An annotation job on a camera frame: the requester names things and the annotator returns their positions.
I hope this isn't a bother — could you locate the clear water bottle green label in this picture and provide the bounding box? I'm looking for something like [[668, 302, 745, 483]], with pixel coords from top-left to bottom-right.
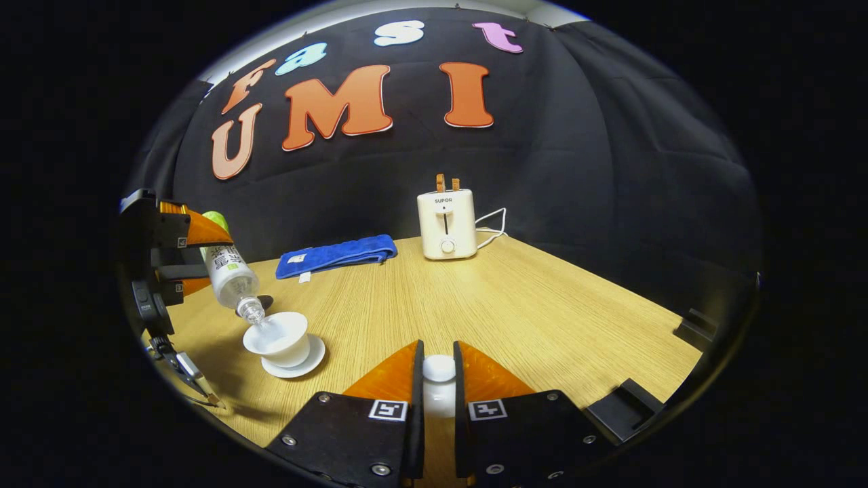
[[200, 211, 267, 325]]

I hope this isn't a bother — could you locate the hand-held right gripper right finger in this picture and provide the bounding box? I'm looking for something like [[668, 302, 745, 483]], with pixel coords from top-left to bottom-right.
[[453, 341, 614, 488]]

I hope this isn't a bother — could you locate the blue folded towel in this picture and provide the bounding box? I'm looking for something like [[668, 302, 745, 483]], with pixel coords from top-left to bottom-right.
[[275, 235, 399, 283]]

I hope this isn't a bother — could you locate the white teacup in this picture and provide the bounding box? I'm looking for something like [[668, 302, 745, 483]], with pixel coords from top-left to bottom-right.
[[243, 311, 312, 369]]

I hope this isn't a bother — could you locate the black table bracket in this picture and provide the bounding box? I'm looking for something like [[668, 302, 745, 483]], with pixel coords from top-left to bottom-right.
[[673, 308, 713, 352], [585, 378, 667, 445]]

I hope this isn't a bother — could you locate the white toaster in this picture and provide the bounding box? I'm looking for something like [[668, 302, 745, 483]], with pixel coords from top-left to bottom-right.
[[416, 189, 479, 261]]

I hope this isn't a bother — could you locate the white toaster cable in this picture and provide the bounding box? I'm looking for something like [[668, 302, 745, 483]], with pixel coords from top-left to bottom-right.
[[475, 207, 508, 250]]

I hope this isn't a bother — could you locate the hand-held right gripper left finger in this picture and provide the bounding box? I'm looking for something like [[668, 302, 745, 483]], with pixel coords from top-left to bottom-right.
[[264, 340, 426, 488]]

